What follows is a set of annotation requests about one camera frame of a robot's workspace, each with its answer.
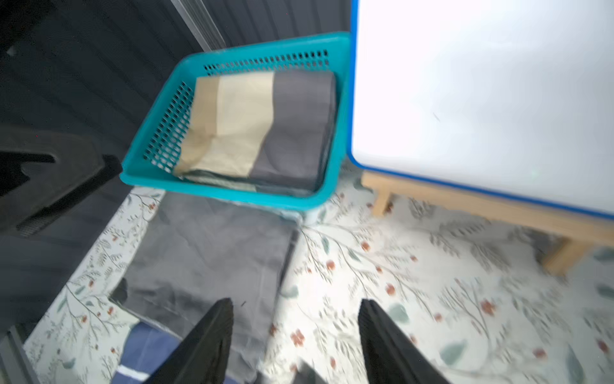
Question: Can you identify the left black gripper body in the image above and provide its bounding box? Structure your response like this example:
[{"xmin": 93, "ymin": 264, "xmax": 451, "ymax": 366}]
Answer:
[{"xmin": 1, "ymin": 125, "xmax": 122, "ymax": 235}]

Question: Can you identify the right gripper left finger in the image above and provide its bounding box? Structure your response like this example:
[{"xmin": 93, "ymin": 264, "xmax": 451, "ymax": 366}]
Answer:
[{"xmin": 145, "ymin": 299, "xmax": 233, "ymax": 384}]

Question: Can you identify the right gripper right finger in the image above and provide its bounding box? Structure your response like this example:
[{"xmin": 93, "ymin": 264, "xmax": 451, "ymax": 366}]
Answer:
[{"xmin": 358, "ymin": 299, "xmax": 449, "ymax": 384}]

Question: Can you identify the teal plastic basket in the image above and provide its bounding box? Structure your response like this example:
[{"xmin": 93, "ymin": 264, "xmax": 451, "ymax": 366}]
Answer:
[{"xmin": 120, "ymin": 32, "xmax": 354, "ymax": 211}]

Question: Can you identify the beige grey pillowcase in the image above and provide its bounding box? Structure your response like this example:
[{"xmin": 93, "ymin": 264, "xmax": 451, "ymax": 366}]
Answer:
[{"xmin": 174, "ymin": 70, "xmax": 337, "ymax": 195}]

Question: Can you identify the navy yellow-stripe folded pillowcase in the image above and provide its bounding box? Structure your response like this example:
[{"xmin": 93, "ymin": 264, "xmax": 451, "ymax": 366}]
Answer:
[{"xmin": 111, "ymin": 323, "xmax": 236, "ymax": 383}]

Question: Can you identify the plain grey folded pillowcase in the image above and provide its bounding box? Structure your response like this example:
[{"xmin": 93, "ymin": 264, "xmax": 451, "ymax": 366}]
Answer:
[{"xmin": 110, "ymin": 193, "xmax": 298, "ymax": 383}]

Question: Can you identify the floral table mat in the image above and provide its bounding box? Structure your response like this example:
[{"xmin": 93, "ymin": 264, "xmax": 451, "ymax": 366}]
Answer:
[{"xmin": 23, "ymin": 160, "xmax": 614, "ymax": 384}]

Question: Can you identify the white board blue frame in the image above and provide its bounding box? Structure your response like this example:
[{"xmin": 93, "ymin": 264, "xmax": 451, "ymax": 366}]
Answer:
[{"xmin": 349, "ymin": 1, "xmax": 613, "ymax": 219}]

